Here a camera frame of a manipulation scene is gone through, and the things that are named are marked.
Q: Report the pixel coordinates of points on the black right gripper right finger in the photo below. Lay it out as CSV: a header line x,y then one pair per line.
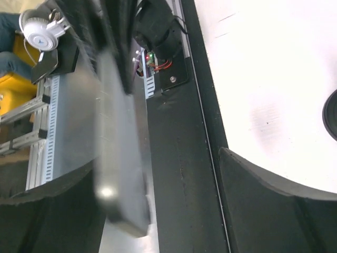
x,y
269,213

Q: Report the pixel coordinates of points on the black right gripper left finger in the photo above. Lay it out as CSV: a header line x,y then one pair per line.
x,y
59,216

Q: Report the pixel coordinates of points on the black smartphone silver edge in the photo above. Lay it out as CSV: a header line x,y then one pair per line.
x,y
119,183

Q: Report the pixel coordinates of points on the black phone stand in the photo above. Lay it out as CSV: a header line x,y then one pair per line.
x,y
329,115

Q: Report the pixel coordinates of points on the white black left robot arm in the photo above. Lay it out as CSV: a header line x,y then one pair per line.
x,y
156,29

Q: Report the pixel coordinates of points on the yellow box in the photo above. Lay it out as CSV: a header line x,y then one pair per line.
x,y
16,90

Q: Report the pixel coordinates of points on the white headphones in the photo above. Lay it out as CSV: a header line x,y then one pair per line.
x,y
42,30

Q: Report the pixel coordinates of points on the white cable duct right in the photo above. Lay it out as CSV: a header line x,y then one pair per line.
x,y
47,173

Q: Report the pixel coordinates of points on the white cable duct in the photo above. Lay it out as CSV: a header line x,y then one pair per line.
x,y
149,80
47,173

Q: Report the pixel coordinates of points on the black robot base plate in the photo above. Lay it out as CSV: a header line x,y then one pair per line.
x,y
188,204

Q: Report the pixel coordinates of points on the white cable duct left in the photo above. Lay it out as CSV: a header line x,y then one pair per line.
x,y
149,80

